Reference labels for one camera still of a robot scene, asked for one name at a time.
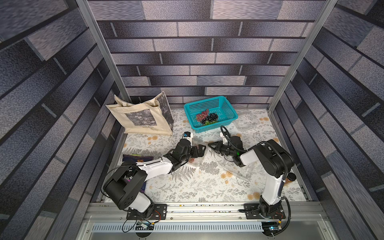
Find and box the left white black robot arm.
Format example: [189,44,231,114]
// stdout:
[101,138,207,219]

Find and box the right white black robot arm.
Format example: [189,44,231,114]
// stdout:
[208,136,296,220]

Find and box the green grape bunch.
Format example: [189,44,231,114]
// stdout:
[205,121,217,126]

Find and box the black grape bunch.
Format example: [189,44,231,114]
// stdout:
[200,113,219,125]

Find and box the teal plastic basket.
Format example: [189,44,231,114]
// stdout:
[184,96,238,133]

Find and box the purple snack bag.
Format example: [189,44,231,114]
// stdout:
[122,154,154,182]

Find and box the beige canvas tote bag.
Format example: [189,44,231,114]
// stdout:
[106,92,174,136]

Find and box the amber spice jar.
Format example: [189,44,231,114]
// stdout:
[284,172,297,186]

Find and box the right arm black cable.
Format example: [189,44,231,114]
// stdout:
[220,125,292,235]

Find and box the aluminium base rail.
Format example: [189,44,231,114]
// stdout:
[77,202,337,240]

